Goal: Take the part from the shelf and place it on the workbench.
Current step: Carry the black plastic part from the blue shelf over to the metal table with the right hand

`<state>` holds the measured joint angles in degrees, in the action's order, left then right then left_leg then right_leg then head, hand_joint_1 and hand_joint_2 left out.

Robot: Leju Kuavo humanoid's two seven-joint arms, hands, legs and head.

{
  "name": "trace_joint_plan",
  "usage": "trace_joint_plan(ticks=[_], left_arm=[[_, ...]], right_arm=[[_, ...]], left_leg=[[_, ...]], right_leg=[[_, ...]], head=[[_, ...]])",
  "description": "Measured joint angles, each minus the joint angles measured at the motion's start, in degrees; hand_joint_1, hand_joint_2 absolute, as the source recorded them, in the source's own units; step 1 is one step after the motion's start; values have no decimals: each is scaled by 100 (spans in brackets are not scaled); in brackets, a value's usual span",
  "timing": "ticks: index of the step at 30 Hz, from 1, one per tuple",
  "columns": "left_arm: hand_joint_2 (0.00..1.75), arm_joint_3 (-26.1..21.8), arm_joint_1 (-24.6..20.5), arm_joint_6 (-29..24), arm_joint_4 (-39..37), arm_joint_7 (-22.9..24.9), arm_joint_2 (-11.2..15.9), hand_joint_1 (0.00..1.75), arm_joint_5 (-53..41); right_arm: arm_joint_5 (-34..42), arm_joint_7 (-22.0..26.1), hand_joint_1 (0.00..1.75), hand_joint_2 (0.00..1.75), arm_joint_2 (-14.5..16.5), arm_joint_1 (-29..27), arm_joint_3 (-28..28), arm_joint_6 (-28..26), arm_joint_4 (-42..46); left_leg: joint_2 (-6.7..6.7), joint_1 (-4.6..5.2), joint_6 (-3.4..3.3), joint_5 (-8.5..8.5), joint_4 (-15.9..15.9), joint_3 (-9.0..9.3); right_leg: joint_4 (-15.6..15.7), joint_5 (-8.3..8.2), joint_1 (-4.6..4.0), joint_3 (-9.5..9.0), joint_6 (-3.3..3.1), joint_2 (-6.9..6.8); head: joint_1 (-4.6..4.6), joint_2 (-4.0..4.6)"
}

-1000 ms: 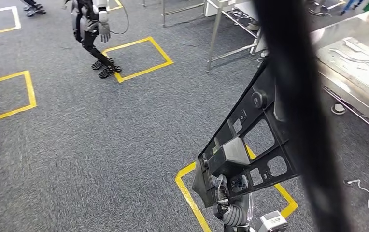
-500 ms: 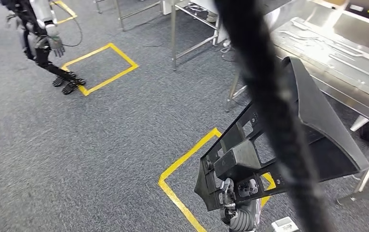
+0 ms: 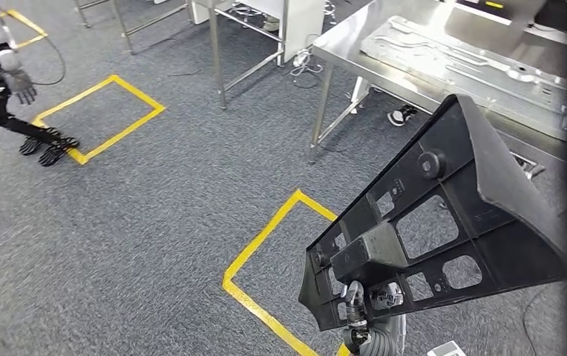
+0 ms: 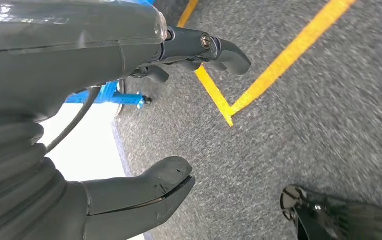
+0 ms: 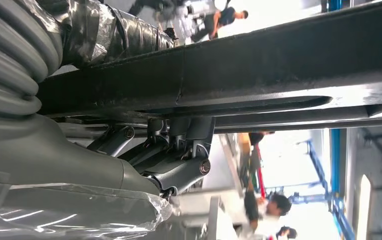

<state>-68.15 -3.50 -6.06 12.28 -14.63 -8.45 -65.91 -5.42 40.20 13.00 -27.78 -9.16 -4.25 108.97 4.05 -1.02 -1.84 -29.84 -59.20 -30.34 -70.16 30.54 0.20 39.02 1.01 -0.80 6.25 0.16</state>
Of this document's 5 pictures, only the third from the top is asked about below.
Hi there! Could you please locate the steel frame table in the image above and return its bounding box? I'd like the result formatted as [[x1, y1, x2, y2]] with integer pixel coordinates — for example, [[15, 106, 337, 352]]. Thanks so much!
[[207, 0, 290, 111], [73, 0, 195, 55]]

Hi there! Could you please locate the black plastic plate frame part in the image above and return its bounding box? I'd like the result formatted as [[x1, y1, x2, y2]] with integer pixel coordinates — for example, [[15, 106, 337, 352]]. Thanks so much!
[[298, 94, 567, 333]]

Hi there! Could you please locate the yellow floor tape square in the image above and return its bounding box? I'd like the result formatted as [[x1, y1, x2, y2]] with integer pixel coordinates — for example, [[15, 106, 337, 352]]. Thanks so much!
[[0, 8, 48, 50], [222, 188, 353, 356], [31, 73, 166, 167]]

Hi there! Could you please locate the black floor cable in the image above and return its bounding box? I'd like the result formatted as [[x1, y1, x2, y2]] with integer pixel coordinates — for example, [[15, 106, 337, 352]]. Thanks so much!
[[31, 35, 68, 88]]

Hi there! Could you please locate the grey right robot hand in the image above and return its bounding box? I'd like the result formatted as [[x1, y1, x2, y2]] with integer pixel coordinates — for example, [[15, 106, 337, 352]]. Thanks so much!
[[341, 280, 405, 355]]

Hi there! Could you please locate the white cable bundle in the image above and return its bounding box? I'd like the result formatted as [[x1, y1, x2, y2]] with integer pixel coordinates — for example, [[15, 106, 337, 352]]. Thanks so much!
[[289, 47, 325, 90]]

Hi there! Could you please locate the white panel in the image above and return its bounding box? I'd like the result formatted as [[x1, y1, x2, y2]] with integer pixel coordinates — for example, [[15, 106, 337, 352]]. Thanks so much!
[[283, 0, 327, 65]]

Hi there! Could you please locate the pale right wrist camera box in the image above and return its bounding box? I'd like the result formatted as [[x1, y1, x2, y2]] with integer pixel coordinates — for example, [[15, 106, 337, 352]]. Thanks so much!
[[427, 340, 467, 356]]

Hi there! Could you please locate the stainless steel workbench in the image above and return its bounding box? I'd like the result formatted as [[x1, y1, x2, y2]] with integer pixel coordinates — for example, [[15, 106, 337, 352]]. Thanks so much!
[[307, 0, 567, 165]]

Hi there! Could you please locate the standing humanoid's grey hand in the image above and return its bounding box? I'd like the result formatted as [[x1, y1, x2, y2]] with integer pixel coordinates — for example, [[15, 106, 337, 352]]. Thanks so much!
[[7, 68, 39, 105]]

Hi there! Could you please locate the grey metal fixture plate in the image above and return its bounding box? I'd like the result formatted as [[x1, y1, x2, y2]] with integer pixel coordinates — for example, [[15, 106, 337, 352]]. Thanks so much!
[[360, 14, 567, 142]]

